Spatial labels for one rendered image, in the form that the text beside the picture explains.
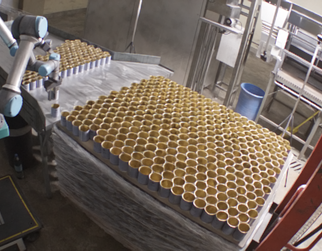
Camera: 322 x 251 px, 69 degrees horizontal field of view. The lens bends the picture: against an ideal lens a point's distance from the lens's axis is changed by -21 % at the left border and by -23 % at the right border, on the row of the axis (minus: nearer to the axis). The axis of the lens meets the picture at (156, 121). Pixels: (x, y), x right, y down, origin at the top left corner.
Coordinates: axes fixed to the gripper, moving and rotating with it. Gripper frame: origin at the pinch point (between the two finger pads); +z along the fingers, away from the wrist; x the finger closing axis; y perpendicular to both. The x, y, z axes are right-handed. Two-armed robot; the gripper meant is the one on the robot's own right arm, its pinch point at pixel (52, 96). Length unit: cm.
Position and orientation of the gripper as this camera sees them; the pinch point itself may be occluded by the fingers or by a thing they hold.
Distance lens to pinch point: 197.0
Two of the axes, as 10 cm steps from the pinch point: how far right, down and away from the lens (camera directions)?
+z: -1.9, 8.2, 5.4
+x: -6.0, 3.4, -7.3
